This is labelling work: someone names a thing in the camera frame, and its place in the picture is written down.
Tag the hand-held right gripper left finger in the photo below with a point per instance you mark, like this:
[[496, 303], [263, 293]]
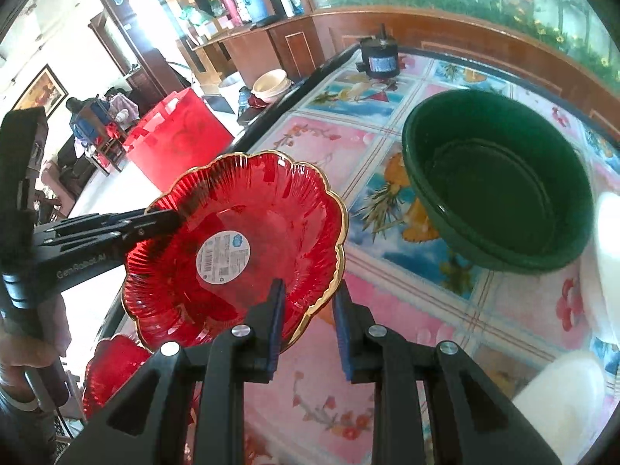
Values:
[[277, 329]]

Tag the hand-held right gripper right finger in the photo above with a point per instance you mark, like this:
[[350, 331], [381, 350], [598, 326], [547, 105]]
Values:
[[341, 334]]

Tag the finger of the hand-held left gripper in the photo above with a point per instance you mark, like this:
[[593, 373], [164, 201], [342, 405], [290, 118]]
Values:
[[97, 219], [150, 225]]

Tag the red flower-shaped glass plate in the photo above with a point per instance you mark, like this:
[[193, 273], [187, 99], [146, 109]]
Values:
[[116, 368], [271, 203]]

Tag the green plate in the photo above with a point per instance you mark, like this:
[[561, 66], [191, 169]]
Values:
[[508, 189]]

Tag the white bowl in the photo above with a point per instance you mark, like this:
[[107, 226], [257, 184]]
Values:
[[557, 397]]

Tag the white plate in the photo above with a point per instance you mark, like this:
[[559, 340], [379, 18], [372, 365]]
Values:
[[605, 261]]

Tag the person's left hand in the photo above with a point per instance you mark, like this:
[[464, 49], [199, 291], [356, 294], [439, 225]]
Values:
[[60, 324]]

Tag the red shopping bag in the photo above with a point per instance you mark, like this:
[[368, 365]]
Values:
[[179, 140]]

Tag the wooden chair with clothes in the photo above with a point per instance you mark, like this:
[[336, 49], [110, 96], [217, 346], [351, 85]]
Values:
[[97, 126]]

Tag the colourful printed tablecloth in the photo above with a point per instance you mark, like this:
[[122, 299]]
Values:
[[315, 140]]

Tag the cream plastic basin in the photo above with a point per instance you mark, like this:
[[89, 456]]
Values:
[[271, 85]]

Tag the wooden cabinet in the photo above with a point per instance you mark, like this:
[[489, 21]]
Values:
[[252, 48]]

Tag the green packet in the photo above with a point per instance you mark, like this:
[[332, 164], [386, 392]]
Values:
[[193, 13]]

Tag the pink bottle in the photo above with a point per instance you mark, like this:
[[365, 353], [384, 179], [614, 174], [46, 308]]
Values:
[[231, 7]]

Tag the black cylindrical device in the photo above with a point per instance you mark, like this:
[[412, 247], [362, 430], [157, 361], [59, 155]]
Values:
[[380, 60]]

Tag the framed wall picture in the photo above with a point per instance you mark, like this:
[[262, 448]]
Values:
[[41, 87]]

